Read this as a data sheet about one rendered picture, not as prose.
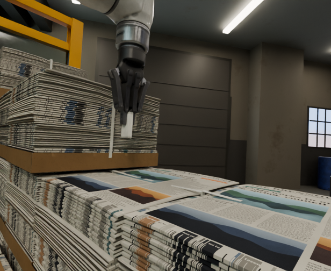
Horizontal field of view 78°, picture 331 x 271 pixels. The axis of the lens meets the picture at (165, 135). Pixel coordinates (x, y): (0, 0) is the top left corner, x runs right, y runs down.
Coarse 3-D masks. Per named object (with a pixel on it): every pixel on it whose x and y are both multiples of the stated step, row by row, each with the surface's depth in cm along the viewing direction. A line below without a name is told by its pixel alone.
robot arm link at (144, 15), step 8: (120, 0) 48; (128, 0) 49; (136, 0) 50; (144, 0) 52; (152, 0) 54; (112, 8) 49; (120, 8) 50; (128, 8) 50; (136, 8) 51; (144, 8) 52; (152, 8) 55; (112, 16) 52; (120, 16) 51; (128, 16) 51; (136, 16) 52; (144, 16) 53; (152, 16) 55; (144, 24) 53
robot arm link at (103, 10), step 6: (78, 0) 46; (84, 0) 46; (90, 0) 46; (96, 0) 46; (102, 0) 46; (108, 0) 47; (114, 0) 48; (90, 6) 48; (96, 6) 48; (102, 6) 48; (108, 6) 49; (102, 12) 51
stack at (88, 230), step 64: (0, 192) 69; (64, 192) 35; (128, 192) 35; (192, 192) 38; (256, 192) 40; (64, 256) 32; (128, 256) 23; (192, 256) 18; (256, 256) 16; (320, 256) 17
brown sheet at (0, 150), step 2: (0, 144) 74; (0, 146) 74; (2, 146) 71; (4, 146) 68; (0, 148) 74; (2, 148) 71; (4, 148) 68; (0, 150) 74; (2, 150) 71; (4, 150) 68; (0, 152) 74; (2, 152) 71; (4, 152) 68; (0, 154) 74; (2, 154) 71; (4, 154) 68; (2, 156) 71; (4, 156) 68
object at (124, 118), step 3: (117, 105) 52; (117, 108) 53; (123, 108) 53; (120, 111) 54; (123, 111) 53; (120, 114) 54; (123, 114) 53; (126, 114) 54; (120, 117) 54; (123, 117) 53; (126, 117) 54; (120, 120) 54; (123, 120) 53; (126, 120) 54; (120, 123) 54; (123, 123) 53
